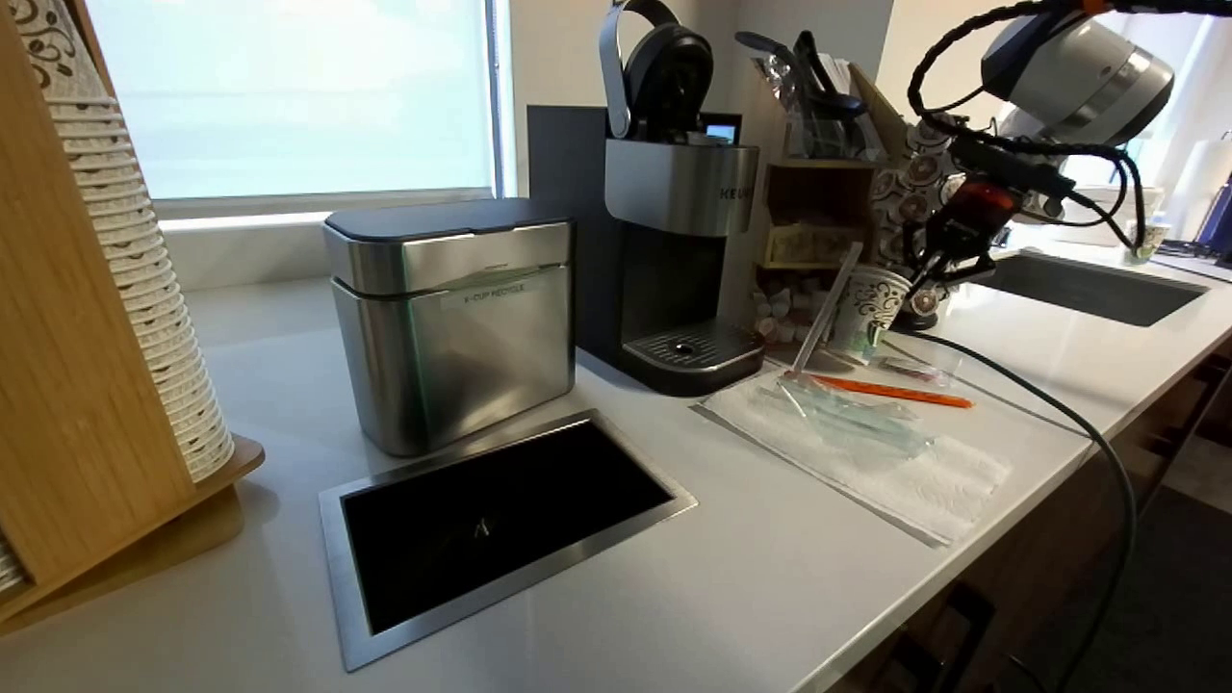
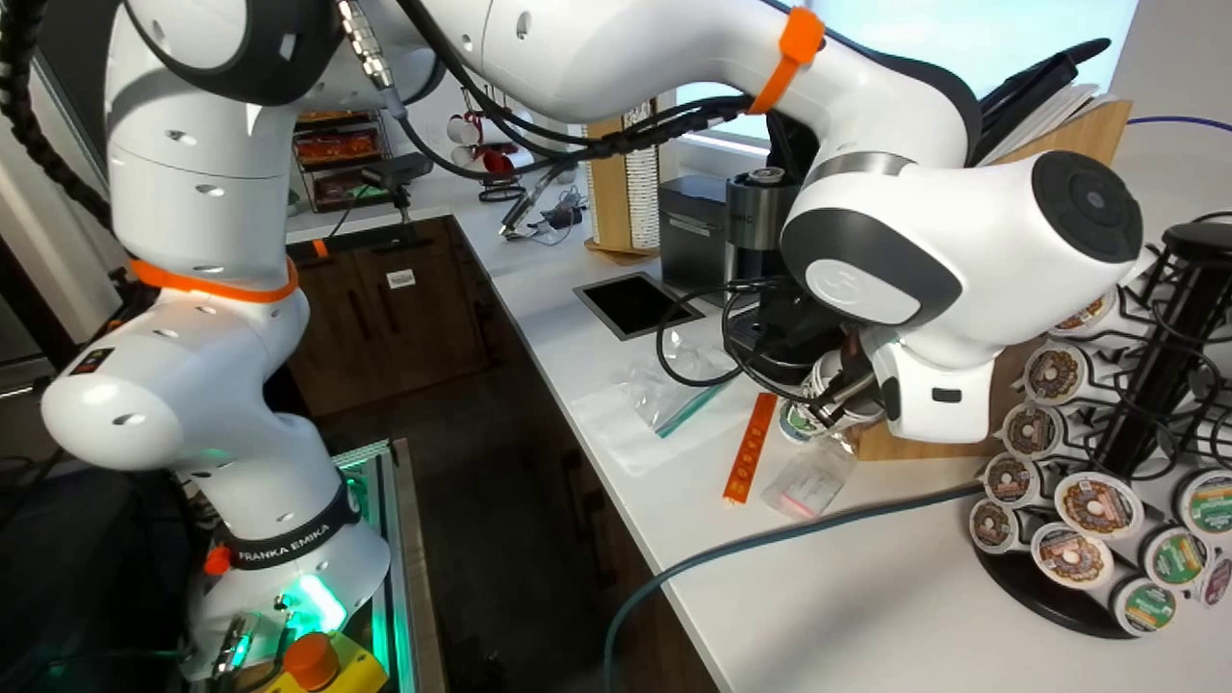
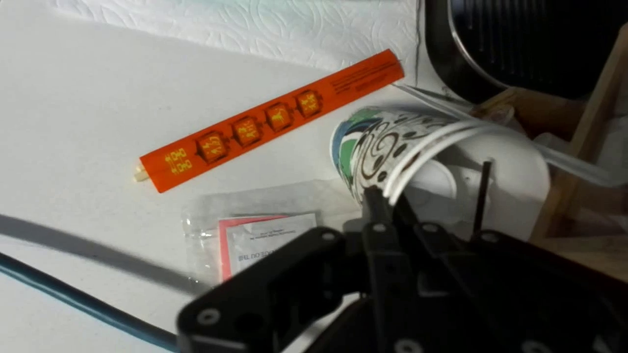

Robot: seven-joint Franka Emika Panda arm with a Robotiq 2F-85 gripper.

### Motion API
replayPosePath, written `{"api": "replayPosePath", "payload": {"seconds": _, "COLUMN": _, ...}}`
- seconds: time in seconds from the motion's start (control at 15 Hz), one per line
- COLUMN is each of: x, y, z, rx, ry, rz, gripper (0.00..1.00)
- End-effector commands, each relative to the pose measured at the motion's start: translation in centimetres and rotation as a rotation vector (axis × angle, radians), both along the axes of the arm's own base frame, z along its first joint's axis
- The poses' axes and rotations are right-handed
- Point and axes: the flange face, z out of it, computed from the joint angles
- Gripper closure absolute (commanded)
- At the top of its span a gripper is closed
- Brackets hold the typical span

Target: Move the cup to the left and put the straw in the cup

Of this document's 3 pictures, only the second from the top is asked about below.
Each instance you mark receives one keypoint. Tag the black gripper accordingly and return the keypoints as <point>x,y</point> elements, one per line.
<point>854,383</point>

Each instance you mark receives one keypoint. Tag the patterned paper cup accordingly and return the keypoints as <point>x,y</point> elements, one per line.
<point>803,425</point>

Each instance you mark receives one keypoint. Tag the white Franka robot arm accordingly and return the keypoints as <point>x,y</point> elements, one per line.
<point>965,234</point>

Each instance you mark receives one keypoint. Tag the clear zip plastic bag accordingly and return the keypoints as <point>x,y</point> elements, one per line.
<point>686,411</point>

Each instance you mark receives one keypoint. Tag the brown lid coffee pod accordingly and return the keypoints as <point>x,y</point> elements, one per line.
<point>1011,478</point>
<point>1099,510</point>
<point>1056,374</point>
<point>1090,316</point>
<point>1070,561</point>
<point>1030,431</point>
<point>992,526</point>

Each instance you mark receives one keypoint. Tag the black silver coffee machine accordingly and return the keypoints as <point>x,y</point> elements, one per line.
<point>754,213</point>

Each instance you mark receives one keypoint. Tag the stainless steel bin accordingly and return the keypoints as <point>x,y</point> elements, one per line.
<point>693,234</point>

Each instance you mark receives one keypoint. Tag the black recessed counter tray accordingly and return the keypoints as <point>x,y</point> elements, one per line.
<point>635,307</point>

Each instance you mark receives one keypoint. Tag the black coffee pod carousel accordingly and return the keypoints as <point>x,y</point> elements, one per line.
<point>1156,385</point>

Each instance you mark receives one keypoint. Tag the wooden condiment organizer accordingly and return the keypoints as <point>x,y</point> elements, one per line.
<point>1090,136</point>

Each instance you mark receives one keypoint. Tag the black plastic cutlery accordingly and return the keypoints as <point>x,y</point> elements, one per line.
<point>1039,80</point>

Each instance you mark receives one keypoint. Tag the green lid coffee pod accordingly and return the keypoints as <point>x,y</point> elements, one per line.
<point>1175,561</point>
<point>1210,501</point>
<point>1143,607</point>

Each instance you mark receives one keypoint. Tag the red white packages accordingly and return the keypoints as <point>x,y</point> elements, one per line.
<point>483,136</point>

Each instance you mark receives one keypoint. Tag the brown wooden cabinet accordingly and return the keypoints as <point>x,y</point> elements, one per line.
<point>387,320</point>

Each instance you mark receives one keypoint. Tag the snack shelf rack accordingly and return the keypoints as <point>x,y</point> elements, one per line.
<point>337,159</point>

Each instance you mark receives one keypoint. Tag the yellow orange emergency button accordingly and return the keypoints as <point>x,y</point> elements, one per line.
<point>320,664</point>

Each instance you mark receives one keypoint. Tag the robot pedestal with green light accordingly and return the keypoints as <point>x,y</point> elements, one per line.
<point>387,563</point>

